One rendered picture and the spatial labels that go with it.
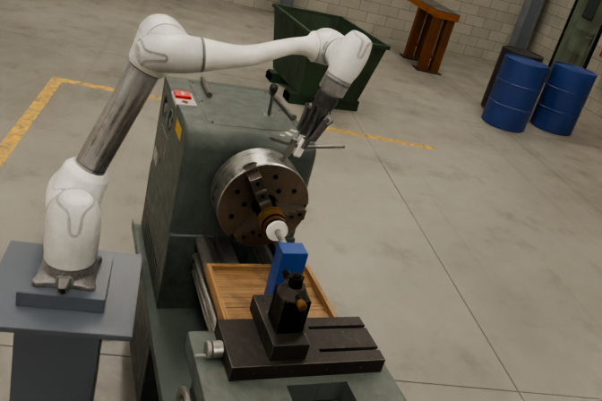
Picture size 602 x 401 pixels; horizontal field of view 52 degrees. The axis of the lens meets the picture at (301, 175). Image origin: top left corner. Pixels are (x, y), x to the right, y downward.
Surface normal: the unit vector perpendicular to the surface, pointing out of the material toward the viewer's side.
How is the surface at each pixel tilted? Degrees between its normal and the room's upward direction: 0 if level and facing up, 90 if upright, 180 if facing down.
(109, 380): 0
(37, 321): 0
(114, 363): 0
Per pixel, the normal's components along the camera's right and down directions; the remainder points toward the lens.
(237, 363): 0.24, -0.89
